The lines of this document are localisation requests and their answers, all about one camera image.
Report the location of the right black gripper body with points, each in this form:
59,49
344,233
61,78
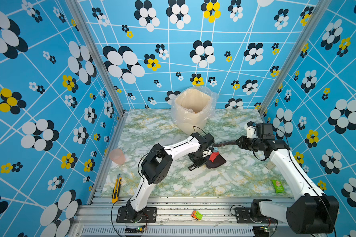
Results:
246,143

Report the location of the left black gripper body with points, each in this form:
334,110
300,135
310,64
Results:
198,159

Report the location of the black pink hand brush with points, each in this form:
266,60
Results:
225,143

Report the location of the black dustpan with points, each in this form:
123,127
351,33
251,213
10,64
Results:
219,161

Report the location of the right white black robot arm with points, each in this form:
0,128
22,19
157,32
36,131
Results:
313,212

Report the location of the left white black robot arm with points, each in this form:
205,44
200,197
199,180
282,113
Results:
157,163

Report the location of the green packet right edge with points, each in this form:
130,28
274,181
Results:
278,186

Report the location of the small green orange toy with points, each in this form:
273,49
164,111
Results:
196,215

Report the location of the pink translucent cup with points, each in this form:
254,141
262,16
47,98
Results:
117,156

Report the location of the yellow utility knife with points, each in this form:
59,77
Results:
116,190

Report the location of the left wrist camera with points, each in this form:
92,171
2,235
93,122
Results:
208,151

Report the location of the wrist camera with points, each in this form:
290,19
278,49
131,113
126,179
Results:
208,151
250,128

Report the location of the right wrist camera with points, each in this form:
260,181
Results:
250,128

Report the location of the aluminium frame rail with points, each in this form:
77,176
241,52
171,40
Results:
177,217

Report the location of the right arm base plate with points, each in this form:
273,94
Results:
243,215

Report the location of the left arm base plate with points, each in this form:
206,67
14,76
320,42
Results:
127,215

